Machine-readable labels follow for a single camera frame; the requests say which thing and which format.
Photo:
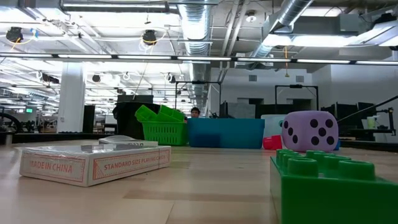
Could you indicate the grey wall vent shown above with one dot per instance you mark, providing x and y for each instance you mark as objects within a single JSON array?
[
  {"x": 252, "y": 78},
  {"x": 299, "y": 78}
]

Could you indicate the dark green toy brick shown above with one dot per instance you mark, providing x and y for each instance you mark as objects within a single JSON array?
[{"x": 326, "y": 199}]

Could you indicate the pale green cup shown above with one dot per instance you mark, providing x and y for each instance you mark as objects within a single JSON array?
[{"x": 372, "y": 123}]

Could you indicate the clear plastic bin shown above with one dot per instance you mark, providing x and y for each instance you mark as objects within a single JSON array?
[{"x": 270, "y": 124}]

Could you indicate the grey acoustic panel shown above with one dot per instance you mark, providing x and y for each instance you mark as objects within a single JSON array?
[{"x": 241, "y": 111}]

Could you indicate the long ceiling light rail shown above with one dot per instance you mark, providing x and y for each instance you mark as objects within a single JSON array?
[{"x": 202, "y": 58}]

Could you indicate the black tall cabinet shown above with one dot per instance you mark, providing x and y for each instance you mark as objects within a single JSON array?
[{"x": 89, "y": 119}]

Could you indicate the small red toy brick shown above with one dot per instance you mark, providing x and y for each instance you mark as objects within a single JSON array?
[{"x": 272, "y": 143}]

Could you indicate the blue plastic bin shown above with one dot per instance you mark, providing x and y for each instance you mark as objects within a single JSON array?
[{"x": 227, "y": 133}]

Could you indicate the white pillar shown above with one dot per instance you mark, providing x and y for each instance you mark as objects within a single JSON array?
[{"x": 71, "y": 99}]

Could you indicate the dark background monitor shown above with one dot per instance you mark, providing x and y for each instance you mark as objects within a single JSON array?
[{"x": 133, "y": 98}]

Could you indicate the blue rounded toy brick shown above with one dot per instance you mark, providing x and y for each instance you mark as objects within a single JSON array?
[{"x": 337, "y": 145}]

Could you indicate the black ceiling-hung device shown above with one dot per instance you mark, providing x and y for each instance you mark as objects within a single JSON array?
[
  {"x": 14, "y": 33},
  {"x": 149, "y": 37}
]

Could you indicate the black background desk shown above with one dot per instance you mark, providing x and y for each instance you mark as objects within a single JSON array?
[{"x": 367, "y": 131}]

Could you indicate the green plastic basket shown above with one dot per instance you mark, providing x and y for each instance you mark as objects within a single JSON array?
[{"x": 164, "y": 133}]

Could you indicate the red white playing card box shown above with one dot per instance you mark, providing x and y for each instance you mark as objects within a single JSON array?
[{"x": 93, "y": 168}]

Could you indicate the person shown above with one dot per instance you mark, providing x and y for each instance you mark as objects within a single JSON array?
[{"x": 195, "y": 112}]

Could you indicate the black gantry frame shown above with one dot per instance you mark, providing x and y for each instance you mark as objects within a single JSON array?
[
  {"x": 199, "y": 82},
  {"x": 295, "y": 86}
]

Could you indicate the cyan foam die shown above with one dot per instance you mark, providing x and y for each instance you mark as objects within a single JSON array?
[{"x": 280, "y": 123}]

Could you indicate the long green toy brick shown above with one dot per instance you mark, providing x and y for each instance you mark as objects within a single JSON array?
[{"x": 146, "y": 114}]

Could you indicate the silver ribbed ceiling duct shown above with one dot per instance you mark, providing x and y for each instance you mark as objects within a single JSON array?
[
  {"x": 292, "y": 12},
  {"x": 196, "y": 28}
]

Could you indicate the thin black slanted bar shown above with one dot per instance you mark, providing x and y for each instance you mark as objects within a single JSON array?
[{"x": 367, "y": 109}]

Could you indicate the purple foam die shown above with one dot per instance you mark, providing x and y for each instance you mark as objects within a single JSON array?
[{"x": 308, "y": 124}]

